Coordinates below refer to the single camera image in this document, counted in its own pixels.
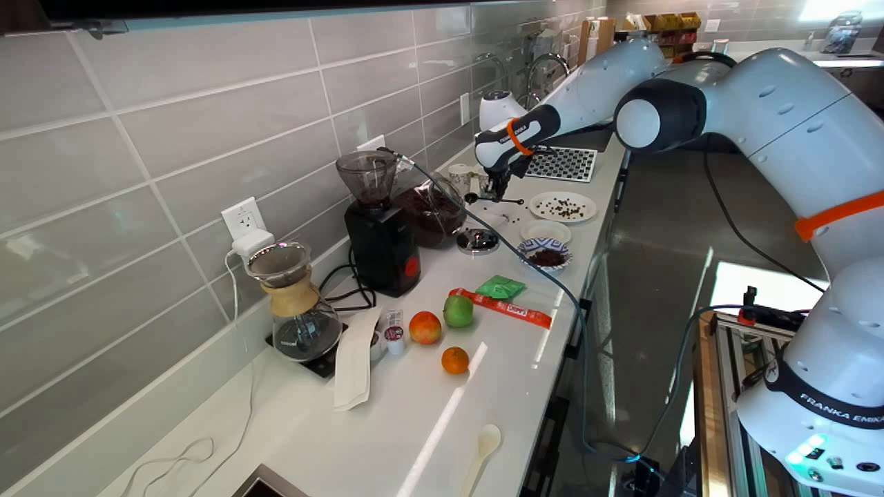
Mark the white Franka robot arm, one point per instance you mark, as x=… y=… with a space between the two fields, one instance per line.
x=782 y=111

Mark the green packet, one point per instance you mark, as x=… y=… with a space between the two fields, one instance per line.
x=500 y=289

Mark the white plastic spoon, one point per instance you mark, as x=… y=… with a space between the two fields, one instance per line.
x=483 y=440

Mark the glass pour-over carafe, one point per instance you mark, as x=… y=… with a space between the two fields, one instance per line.
x=293 y=304

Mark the green apple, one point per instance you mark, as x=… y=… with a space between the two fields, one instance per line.
x=459 y=312

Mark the orange red fruit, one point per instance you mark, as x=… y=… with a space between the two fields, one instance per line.
x=427 y=327

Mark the white wall outlet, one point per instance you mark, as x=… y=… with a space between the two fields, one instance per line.
x=242 y=215

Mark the black coffee scale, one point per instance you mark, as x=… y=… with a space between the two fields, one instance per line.
x=323 y=360

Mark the black white checkered mat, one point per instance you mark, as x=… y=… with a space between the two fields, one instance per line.
x=570 y=166

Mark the white paper towel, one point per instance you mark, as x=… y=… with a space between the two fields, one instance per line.
x=354 y=362

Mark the black clamp with red part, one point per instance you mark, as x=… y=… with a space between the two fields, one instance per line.
x=769 y=316

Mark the small white plate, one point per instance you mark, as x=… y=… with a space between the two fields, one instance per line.
x=553 y=229

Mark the shelf with packaged goods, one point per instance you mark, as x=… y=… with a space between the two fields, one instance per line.
x=666 y=25

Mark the small orange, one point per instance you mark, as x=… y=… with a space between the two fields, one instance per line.
x=453 y=360

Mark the white plug adapter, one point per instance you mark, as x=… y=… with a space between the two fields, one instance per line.
x=250 y=243

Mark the blue patterned bowl with beans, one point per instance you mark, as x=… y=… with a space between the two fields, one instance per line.
x=547 y=254

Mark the small white printed packet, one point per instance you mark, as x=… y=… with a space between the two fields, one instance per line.
x=392 y=337

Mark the orange stick sachet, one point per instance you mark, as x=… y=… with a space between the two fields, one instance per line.
x=512 y=312

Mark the large white paper plate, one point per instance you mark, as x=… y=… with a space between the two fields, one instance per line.
x=565 y=209

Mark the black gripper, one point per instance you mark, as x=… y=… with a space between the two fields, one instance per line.
x=508 y=170

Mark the black coffee grinder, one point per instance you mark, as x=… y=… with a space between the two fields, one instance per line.
x=381 y=249

